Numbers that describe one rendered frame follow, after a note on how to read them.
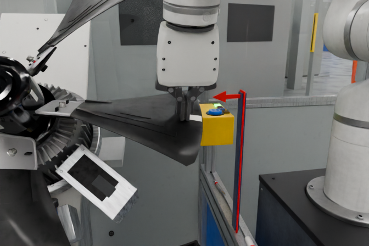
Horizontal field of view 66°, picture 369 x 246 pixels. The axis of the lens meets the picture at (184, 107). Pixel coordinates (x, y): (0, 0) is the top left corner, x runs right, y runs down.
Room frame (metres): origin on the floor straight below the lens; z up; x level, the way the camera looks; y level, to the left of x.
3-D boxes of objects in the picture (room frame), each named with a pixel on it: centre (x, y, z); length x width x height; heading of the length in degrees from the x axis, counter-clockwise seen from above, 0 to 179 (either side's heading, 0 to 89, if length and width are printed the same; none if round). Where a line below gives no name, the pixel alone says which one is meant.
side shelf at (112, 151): (1.04, 0.42, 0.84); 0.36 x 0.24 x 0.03; 99
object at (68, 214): (0.51, 0.26, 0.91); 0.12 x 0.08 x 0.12; 9
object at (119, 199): (0.55, 0.18, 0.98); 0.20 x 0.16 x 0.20; 9
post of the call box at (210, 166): (0.86, -0.08, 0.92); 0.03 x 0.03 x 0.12; 9
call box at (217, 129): (0.86, -0.08, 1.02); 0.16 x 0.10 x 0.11; 9
